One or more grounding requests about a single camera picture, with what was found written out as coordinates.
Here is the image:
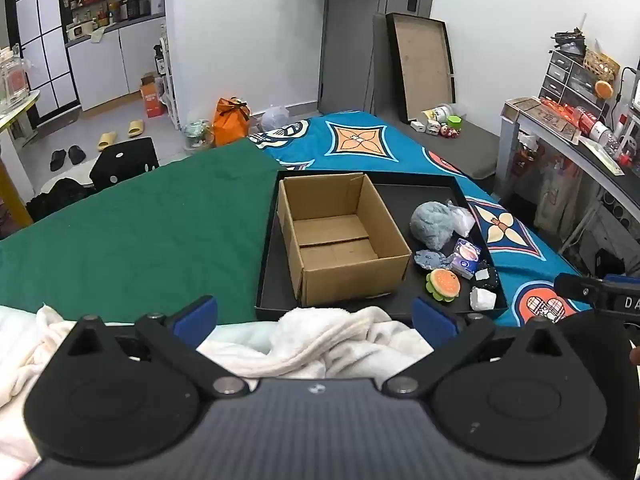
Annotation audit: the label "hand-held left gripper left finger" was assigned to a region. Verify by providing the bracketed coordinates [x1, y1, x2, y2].
[67, 296, 251, 400]

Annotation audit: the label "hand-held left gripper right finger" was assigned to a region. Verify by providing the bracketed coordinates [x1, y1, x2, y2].
[384, 296, 567, 399]

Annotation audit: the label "hamburger plush toy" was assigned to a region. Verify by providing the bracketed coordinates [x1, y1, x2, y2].
[425, 268, 461, 304]

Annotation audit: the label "white tissue wad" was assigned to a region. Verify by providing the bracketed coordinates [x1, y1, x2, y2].
[469, 286, 498, 314]

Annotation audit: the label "light blue star plush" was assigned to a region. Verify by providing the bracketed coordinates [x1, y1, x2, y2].
[414, 249, 452, 274]

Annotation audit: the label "blue tissue packet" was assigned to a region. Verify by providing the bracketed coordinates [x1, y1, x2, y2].
[446, 239, 482, 279]

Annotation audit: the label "black heart-shaped fabric pouch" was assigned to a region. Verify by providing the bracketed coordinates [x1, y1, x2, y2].
[472, 259, 501, 292]

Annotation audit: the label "brown cardboard box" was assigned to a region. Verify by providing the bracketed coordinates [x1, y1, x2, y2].
[276, 172, 413, 308]

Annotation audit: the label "grey-blue fuzzy plush toy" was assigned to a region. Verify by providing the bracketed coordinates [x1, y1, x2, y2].
[410, 201, 455, 252]

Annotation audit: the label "clear bag of white stuffing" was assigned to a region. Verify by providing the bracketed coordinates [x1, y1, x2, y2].
[444, 200, 477, 239]

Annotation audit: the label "black shallow tray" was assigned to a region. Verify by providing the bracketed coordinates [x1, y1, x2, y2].
[254, 169, 509, 323]

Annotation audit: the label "white bed sheet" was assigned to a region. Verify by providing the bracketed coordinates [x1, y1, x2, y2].
[0, 305, 281, 356]

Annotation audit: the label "green blanket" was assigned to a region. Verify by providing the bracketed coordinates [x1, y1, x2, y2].
[0, 137, 301, 326]

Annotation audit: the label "beige tote bag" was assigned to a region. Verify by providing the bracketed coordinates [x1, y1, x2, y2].
[534, 159, 583, 237]

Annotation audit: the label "white fleece blanket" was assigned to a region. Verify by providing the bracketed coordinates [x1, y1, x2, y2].
[0, 304, 436, 466]

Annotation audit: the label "grey desk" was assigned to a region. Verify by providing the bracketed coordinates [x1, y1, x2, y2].
[497, 99, 640, 241]

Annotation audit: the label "red-labelled plastic bottle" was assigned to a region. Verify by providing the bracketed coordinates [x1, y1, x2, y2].
[574, 106, 615, 144]

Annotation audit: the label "blue patterned blanket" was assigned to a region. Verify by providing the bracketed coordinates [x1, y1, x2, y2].
[248, 110, 598, 322]

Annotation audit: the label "black dotted cube stool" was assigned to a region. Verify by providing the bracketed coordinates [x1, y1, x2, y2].
[90, 136, 161, 192]

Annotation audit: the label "clear bag with greens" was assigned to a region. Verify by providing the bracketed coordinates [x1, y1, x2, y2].
[181, 120, 216, 155]

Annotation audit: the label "black clothes pile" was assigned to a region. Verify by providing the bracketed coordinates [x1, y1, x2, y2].
[26, 177, 98, 223]

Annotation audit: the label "brown embossed boards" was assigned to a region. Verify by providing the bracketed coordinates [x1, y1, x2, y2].
[501, 96, 582, 145]

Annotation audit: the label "orange bag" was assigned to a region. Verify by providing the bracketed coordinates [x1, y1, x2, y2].
[213, 97, 251, 147]

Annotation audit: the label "grey drawer organizer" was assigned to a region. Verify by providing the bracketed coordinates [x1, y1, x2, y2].
[540, 50, 601, 111]

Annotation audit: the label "woven basket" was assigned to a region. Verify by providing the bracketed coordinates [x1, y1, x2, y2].
[582, 47, 622, 84]

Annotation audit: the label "orange cardboard box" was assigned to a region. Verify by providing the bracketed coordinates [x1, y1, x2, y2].
[139, 72, 167, 119]

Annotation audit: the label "white trolley rack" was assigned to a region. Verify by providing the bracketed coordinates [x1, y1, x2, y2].
[154, 22, 182, 132]

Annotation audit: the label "black cardboard-lined lid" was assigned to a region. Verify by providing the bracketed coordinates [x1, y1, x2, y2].
[385, 12, 457, 123]

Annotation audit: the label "white kitchen cabinet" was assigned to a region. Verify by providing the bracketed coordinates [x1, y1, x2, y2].
[65, 16, 167, 112]

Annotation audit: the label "grey door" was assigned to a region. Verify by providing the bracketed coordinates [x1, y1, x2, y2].
[320, 0, 438, 116]

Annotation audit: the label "yellow-legged table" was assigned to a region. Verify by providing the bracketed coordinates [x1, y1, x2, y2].
[0, 89, 42, 226]

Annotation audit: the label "glass jar with red label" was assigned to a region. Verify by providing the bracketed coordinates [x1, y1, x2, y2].
[0, 44, 32, 117]

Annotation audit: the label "white microwave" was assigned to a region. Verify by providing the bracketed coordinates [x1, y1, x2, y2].
[66, 20, 99, 42]

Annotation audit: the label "black-framed glass door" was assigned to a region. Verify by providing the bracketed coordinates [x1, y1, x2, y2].
[4, 0, 82, 128]

